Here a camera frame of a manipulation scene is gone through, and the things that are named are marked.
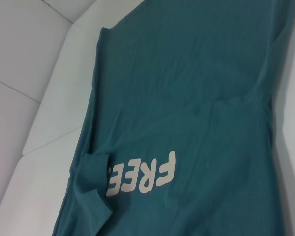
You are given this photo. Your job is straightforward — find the teal t-shirt with FREE print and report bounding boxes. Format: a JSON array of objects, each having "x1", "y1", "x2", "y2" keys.
[{"x1": 53, "y1": 0, "x2": 295, "y2": 236}]

